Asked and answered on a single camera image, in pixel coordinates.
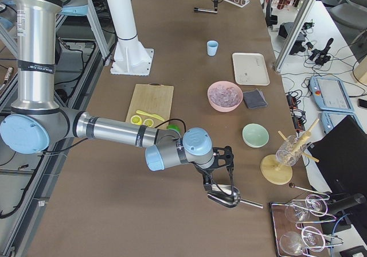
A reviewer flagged steel muddler black tip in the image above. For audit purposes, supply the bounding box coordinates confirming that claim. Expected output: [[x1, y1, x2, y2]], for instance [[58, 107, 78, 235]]
[[194, 7, 217, 14]]

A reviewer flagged steel ice scoop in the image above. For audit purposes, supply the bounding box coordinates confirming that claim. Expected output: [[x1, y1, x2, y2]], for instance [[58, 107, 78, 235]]
[[207, 185, 263, 209]]

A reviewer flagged light blue cup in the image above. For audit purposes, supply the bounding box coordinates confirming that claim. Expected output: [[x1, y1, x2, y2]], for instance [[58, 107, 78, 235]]
[[206, 40, 218, 56]]

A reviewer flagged clear ice cubes heap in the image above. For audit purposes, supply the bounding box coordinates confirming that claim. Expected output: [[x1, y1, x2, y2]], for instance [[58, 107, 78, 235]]
[[209, 85, 240, 107]]

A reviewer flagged green bowl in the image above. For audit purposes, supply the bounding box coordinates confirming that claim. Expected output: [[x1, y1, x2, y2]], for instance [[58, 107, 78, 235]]
[[242, 123, 270, 148]]

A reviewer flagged green lime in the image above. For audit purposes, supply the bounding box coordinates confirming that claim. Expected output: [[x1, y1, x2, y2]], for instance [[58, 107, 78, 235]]
[[166, 124, 181, 134]]

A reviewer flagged clear glass mug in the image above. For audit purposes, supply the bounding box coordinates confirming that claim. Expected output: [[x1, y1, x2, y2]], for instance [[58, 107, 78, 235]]
[[275, 135, 310, 166]]

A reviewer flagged cream serving tray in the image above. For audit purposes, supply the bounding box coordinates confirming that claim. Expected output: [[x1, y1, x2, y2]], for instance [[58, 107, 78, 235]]
[[232, 52, 270, 86]]

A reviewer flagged pink bowl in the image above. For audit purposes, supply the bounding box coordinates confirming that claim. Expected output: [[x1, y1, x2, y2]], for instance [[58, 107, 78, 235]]
[[207, 81, 243, 112]]

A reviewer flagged grey microfibre cloth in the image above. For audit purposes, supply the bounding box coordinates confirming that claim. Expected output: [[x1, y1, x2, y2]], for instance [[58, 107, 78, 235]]
[[243, 89, 268, 109]]

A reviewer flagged lemon half slice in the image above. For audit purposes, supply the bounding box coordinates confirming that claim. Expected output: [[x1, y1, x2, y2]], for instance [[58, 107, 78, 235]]
[[143, 118, 154, 127], [130, 115, 143, 125]]

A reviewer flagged wine glass holder tray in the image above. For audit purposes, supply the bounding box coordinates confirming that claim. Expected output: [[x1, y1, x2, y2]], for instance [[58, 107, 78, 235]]
[[270, 192, 343, 256]]

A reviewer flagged yellow plastic knife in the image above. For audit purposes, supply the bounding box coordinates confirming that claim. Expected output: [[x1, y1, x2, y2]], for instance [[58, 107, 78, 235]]
[[136, 110, 165, 122]]

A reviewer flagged wooden cutting board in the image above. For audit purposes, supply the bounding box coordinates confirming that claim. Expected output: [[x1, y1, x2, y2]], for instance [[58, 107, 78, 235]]
[[126, 84, 174, 126]]

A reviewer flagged black monitor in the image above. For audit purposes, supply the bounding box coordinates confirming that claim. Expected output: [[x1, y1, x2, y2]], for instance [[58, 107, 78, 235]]
[[308, 116, 366, 196]]

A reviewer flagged blue teach pendant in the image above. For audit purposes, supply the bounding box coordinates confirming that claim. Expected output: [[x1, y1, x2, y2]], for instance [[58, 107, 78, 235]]
[[309, 76, 354, 112], [321, 111, 358, 134]]

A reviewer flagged black smartphone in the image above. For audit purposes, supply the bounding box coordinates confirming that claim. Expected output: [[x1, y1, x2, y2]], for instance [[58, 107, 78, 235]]
[[357, 99, 367, 109]]

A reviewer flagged aluminium frame post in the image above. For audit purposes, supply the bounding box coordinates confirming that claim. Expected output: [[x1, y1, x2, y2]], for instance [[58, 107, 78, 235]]
[[274, 0, 315, 73]]

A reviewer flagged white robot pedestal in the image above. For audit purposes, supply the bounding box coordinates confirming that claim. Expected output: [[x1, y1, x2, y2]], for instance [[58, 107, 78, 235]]
[[107, 0, 154, 76]]

